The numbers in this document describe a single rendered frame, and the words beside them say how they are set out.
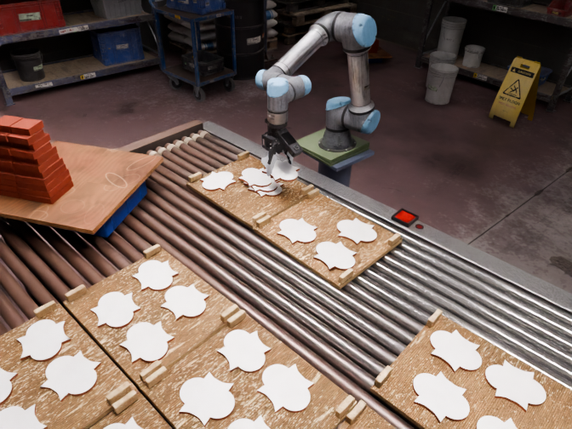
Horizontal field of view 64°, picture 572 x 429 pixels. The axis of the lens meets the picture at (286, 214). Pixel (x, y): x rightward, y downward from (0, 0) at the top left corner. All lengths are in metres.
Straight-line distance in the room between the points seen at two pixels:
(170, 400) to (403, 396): 0.58
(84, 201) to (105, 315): 0.48
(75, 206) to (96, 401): 0.72
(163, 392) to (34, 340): 0.40
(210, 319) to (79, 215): 0.60
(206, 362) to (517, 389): 0.80
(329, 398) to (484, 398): 0.39
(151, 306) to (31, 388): 0.36
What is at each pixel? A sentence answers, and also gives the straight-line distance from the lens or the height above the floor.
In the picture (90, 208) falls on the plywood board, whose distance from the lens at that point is 1.72.
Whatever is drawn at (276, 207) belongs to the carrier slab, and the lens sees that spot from 1.79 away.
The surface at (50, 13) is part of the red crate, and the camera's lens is 5.65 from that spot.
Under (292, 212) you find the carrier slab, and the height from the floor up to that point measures 0.94.
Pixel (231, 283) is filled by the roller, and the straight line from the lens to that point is 1.51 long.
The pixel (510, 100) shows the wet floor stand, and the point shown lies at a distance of 5.16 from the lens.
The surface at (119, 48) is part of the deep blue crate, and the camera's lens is 6.00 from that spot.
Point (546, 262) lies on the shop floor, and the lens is 3.43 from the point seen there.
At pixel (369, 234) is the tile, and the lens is 1.68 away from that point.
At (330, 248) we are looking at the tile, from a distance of 1.59.
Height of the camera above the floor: 1.98
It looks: 36 degrees down
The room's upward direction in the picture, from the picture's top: 2 degrees clockwise
